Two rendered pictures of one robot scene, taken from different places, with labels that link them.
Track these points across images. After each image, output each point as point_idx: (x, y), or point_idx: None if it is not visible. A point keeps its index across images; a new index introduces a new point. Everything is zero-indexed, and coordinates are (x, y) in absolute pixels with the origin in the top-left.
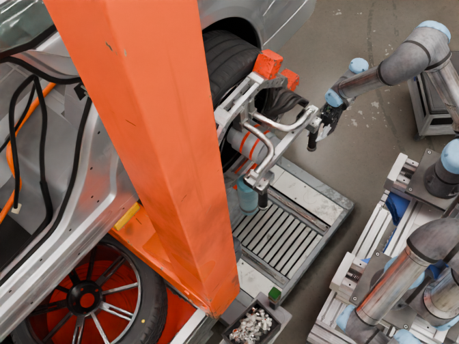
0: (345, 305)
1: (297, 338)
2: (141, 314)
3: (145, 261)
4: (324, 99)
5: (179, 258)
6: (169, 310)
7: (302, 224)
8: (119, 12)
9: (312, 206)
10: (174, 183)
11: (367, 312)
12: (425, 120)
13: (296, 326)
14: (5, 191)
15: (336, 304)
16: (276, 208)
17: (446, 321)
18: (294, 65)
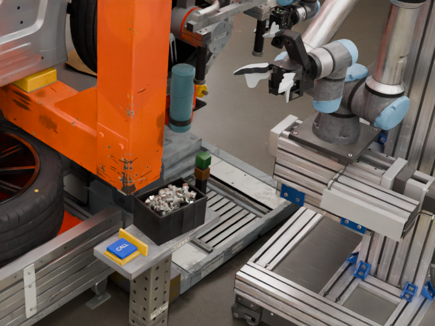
0: (286, 252)
1: (221, 312)
2: (35, 185)
3: (52, 136)
4: (274, 120)
5: (115, 5)
6: (63, 228)
7: (238, 206)
8: None
9: (252, 191)
10: None
11: (305, 40)
12: None
13: (221, 301)
14: None
15: (274, 250)
16: (208, 191)
17: (389, 103)
18: (243, 92)
